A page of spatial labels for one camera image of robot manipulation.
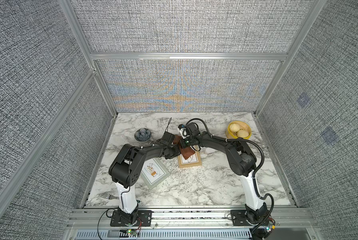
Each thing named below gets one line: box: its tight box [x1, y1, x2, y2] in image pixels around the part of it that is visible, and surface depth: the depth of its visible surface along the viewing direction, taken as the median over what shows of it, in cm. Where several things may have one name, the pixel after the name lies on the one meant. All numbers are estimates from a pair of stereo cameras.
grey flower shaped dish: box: [134, 128, 152, 142], surface depth 105 cm
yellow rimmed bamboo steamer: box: [225, 120, 252, 140], surface depth 105 cm
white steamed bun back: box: [229, 123, 240, 133], surface depth 105 cm
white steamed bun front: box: [237, 129, 250, 138], surface depth 102 cm
